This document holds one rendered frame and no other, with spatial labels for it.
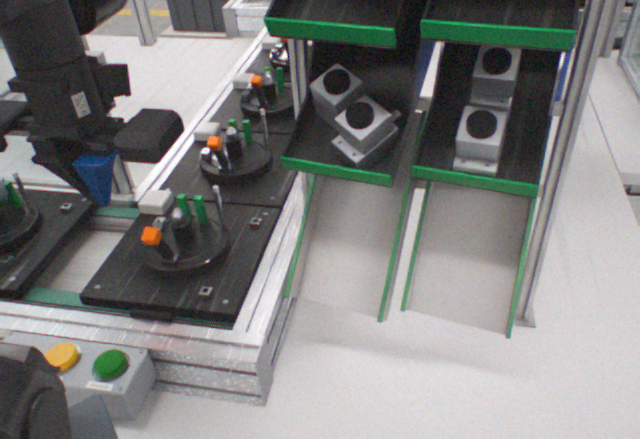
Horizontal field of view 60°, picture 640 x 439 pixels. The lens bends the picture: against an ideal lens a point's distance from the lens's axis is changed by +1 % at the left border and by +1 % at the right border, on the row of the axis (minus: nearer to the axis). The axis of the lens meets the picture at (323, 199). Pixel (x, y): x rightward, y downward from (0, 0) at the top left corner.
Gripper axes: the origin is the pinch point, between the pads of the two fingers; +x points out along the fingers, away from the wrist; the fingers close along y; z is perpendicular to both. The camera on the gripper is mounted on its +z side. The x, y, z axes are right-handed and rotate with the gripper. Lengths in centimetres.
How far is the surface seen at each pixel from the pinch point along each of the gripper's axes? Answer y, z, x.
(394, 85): -26.7, 23.9, 0.6
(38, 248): 29.3, 16.7, 28.4
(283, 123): 0, 61, 28
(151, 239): 4.5, 11.4, 18.7
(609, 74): -77, 116, 39
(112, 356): 6.4, -0.9, 28.2
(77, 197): 31, 30, 28
